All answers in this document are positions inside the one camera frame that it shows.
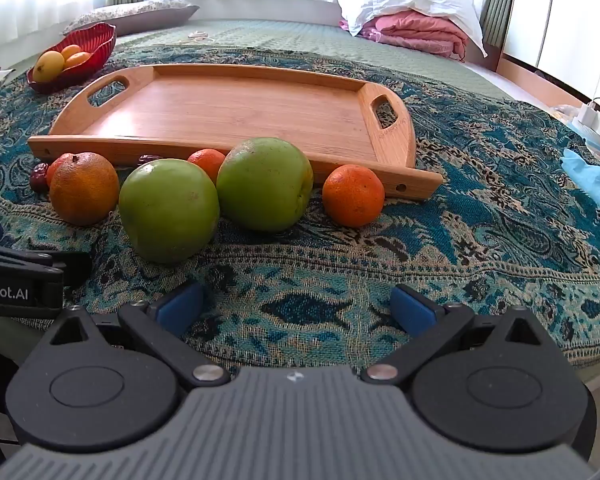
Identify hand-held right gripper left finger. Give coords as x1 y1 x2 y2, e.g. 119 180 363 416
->
45 280 231 389

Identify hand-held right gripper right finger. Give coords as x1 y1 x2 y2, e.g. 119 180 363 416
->
360 283 549 386

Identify red date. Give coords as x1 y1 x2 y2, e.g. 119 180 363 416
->
28 163 51 193

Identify large rough orange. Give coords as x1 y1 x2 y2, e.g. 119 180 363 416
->
49 152 120 226

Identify small tangerine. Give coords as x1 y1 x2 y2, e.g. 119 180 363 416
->
46 154 74 188
322 164 385 228
187 148 227 184

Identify green apple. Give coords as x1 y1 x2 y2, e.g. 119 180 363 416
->
118 158 221 265
216 137 314 232

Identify wooden tray with handles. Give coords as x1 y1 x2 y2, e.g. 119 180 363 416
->
27 63 444 202

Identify teal paisley blanket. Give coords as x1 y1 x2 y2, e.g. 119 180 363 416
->
0 45 600 367

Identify yellow mango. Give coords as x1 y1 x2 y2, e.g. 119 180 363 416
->
32 51 66 84

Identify red glass bowl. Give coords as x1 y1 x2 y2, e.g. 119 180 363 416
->
26 22 117 94

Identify light blue cloth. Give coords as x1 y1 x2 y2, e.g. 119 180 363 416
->
561 148 600 216

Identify floral grey pillow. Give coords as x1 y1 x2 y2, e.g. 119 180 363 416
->
62 0 201 37

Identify rubber bands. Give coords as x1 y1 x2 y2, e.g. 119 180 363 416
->
172 31 216 45

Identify white charger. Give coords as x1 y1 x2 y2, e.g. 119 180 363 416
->
575 97 600 141

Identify pink folded blanket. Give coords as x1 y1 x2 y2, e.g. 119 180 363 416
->
339 9 469 63

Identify green quilted bedspread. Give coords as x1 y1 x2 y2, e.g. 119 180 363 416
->
0 19 551 111

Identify white duvet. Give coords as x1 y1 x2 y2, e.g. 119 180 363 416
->
335 0 489 59

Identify white wardrobe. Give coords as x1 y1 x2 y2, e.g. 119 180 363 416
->
497 0 600 108

